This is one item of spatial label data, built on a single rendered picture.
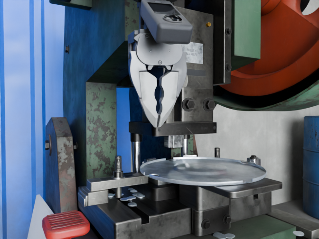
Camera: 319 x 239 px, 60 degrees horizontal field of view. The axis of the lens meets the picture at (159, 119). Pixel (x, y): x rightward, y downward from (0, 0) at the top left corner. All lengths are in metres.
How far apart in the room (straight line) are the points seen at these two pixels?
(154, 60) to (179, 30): 0.09
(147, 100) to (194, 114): 0.25
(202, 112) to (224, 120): 1.77
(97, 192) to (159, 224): 0.16
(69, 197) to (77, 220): 0.46
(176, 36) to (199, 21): 0.40
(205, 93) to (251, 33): 0.21
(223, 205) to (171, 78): 0.35
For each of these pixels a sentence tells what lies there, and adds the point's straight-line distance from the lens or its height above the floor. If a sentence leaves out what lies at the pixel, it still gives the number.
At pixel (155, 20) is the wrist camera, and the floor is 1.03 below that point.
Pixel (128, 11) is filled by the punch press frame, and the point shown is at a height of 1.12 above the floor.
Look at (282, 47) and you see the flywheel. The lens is 0.98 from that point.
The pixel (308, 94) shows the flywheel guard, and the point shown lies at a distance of 0.86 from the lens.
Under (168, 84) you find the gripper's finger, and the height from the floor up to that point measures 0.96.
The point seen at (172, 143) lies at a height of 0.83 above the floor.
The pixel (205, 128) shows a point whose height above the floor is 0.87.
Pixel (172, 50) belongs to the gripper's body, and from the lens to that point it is 0.43.
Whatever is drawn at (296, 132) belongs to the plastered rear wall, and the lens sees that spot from 3.20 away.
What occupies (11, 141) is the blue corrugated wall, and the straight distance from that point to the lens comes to 1.77.
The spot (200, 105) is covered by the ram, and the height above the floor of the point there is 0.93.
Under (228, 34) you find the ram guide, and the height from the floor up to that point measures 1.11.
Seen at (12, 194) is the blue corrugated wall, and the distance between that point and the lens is 1.83.
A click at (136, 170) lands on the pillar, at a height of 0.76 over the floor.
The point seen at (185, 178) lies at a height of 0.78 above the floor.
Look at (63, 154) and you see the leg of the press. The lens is 0.91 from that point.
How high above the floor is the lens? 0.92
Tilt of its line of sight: 2 degrees down
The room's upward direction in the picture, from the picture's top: straight up
